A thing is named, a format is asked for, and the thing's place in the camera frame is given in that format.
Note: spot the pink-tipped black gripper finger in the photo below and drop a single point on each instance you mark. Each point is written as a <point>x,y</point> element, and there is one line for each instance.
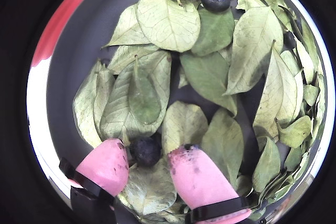
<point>105,169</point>
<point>199,179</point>

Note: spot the dark grey shallow bowl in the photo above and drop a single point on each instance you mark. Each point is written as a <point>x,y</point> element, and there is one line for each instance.
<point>65,90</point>

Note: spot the red collapsible silicone cup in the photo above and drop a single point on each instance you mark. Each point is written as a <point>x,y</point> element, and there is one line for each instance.
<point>52,32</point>

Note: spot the pile of green leaves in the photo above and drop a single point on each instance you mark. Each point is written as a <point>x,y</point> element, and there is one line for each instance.
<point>170,22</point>

